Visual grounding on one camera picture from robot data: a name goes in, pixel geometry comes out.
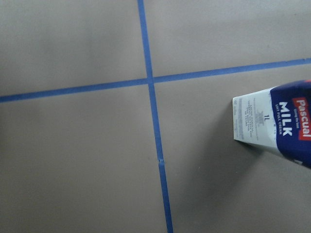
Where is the blue Pascual milk carton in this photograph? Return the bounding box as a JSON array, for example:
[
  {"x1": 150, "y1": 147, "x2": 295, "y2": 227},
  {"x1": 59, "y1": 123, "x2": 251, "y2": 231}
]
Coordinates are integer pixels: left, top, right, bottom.
[{"x1": 232, "y1": 80, "x2": 311, "y2": 167}]

